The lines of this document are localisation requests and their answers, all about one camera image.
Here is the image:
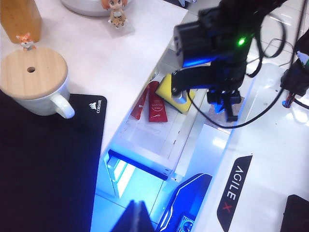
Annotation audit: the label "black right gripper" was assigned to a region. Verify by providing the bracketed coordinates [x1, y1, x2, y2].
[206, 58, 247, 123]

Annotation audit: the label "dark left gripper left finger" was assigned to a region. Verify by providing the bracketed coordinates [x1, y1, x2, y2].
[118, 200, 141, 232]

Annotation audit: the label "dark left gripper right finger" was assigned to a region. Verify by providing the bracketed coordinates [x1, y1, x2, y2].
[140, 200, 156, 232]

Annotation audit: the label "green yellow cleaning sponge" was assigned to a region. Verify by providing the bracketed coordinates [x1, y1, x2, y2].
[154, 73, 197, 115]

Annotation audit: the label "white desk drawer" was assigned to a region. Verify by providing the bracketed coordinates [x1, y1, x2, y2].
[106, 68, 234, 182]

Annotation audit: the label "white AgileX robot base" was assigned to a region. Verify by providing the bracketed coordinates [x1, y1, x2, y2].
[212, 61, 309, 232]

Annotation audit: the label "black blue-edged housing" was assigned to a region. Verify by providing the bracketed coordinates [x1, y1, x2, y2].
[155, 172, 214, 232]

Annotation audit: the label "red packets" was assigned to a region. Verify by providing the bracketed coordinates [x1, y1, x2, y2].
[147, 80, 169, 123]

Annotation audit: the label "red flat packet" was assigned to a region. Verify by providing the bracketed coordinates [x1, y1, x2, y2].
[130, 85, 151, 121]

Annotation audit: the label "black Corsair mouse pad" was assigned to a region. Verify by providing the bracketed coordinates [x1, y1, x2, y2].
[0, 90, 108, 232]

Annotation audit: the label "orange-haired anime figurine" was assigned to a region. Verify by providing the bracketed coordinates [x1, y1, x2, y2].
[100, 0, 136, 38]

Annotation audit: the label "white ceramic mug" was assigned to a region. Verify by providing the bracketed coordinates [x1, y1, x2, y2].
[10, 74, 76, 120]

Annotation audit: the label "round wooden mug lid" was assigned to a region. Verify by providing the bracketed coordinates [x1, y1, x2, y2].
[0, 46, 69, 101]

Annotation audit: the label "white round desk fan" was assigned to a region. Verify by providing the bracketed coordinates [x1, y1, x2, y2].
[60, 0, 134, 17]

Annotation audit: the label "small orange fox figurine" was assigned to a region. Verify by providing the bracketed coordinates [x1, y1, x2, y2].
[15, 32, 38, 52]

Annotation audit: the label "yellow tin canister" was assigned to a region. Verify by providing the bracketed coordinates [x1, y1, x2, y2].
[0, 0, 42, 45]

